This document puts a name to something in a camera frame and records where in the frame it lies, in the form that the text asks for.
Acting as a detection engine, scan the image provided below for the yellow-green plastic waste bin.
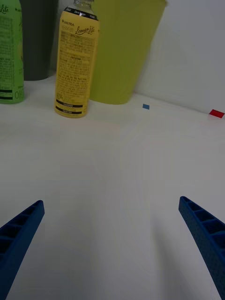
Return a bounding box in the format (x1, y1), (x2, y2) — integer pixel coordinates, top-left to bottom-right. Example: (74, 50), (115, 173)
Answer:
(89, 0), (168, 105)

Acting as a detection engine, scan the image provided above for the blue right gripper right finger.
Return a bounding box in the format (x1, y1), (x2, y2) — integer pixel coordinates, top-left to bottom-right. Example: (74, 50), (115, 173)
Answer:
(178, 196), (225, 300)

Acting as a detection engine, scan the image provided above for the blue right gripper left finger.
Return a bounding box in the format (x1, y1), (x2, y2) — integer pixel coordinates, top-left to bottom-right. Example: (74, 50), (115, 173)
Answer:
(0, 200), (45, 300)

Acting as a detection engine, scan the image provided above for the green label plastic bottle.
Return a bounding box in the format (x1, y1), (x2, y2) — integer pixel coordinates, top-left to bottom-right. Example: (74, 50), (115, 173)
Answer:
(0, 0), (26, 105)

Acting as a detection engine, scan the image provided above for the grey plastic waste bin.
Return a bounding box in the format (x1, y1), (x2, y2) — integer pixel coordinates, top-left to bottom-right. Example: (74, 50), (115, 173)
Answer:
(19, 0), (59, 82)

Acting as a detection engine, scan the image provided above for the yellow label plastic bottle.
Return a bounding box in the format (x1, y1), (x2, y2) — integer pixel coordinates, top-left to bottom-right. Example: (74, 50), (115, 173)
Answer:
(54, 0), (100, 119)

